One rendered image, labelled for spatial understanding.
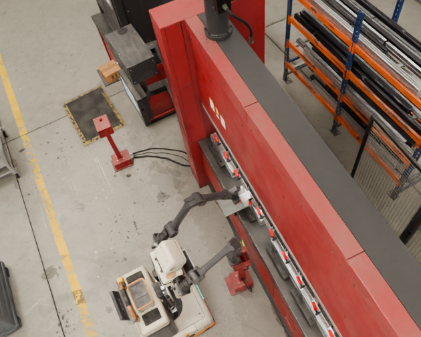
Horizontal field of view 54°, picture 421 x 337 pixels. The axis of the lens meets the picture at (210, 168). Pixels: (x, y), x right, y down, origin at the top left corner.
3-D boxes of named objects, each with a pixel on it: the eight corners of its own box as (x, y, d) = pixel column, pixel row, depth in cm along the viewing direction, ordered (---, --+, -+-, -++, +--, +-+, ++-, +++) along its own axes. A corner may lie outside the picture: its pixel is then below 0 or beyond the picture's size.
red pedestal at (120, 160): (110, 160, 524) (87, 119, 454) (129, 153, 527) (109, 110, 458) (115, 172, 513) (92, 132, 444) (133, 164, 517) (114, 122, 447)
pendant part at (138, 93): (127, 97, 409) (117, 70, 379) (138, 91, 411) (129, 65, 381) (146, 127, 386) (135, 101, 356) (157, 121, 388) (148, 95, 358)
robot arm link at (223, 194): (190, 196, 310) (197, 207, 306) (194, 191, 307) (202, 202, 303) (222, 191, 344) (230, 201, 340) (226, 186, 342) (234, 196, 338)
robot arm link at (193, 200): (184, 194, 301) (192, 205, 297) (198, 190, 310) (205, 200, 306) (162, 229, 328) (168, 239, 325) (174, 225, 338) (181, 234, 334)
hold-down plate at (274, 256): (265, 248, 348) (266, 247, 346) (271, 245, 349) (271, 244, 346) (283, 280, 332) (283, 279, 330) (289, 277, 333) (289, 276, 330)
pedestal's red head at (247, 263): (226, 251, 373) (224, 244, 358) (242, 245, 374) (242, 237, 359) (234, 272, 362) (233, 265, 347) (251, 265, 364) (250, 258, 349)
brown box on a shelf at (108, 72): (96, 71, 472) (93, 62, 462) (117, 61, 477) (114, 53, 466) (105, 87, 457) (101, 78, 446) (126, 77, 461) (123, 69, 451)
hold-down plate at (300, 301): (290, 291, 327) (290, 290, 324) (296, 288, 328) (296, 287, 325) (310, 327, 311) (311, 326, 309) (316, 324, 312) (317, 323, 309)
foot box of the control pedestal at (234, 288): (224, 278, 427) (223, 274, 417) (246, 269, 430) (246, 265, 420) (231, 296, 416) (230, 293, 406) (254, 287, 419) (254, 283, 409)
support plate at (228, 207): (216, 200, 364) (216, 200, 364) (243, 188, 368) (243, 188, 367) (225, 216, 355) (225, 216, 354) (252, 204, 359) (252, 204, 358)
